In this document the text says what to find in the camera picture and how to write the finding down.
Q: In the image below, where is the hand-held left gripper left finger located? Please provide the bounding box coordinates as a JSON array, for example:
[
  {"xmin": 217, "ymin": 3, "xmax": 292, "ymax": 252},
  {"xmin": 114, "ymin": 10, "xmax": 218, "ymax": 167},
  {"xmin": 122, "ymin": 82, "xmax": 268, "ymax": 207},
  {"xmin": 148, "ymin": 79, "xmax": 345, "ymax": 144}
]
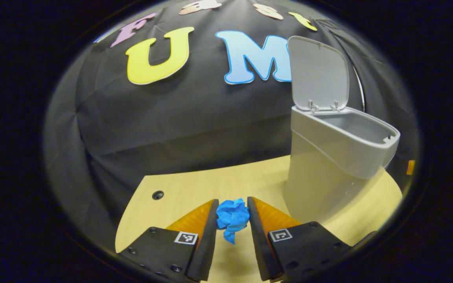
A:
[{"xmin": 116, "ymin": 198, "xmax": 220, "ymax": 283}]

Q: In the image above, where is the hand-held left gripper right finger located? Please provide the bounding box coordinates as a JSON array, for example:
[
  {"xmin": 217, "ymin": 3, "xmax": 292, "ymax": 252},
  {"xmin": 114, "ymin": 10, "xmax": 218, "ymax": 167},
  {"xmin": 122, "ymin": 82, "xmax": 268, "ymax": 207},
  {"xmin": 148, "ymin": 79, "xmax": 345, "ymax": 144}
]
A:
[{"xmin": 247, "ymin": 196, "xmax": 355, "ymax": 283}]

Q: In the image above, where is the blue paper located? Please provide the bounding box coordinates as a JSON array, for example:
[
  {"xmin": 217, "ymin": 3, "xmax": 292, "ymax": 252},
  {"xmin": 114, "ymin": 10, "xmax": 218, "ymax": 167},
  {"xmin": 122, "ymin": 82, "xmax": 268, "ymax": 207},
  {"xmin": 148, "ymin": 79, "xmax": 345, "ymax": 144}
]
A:
[{"xmin": 215, "ymin": 198, "xmax": 251, "ymax": 245}]

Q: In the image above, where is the white desktop garbage bin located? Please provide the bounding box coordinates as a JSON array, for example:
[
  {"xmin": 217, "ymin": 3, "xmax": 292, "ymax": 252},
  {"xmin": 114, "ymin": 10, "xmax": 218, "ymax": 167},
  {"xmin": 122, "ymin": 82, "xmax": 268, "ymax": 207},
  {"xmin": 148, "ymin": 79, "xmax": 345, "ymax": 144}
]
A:
[{"xmin": 283, "ymin": 36, "xmax": 401, "ymax": 223}]

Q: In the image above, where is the wooden desktop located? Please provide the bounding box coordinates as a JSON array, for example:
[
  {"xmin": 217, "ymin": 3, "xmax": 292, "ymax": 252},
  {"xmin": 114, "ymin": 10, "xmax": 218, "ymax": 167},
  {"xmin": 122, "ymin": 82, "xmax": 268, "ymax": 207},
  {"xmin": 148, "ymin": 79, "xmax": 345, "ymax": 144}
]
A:
[{"xmin": 115, "ymin": 154, "xmax": 403, "ymax": 283}]

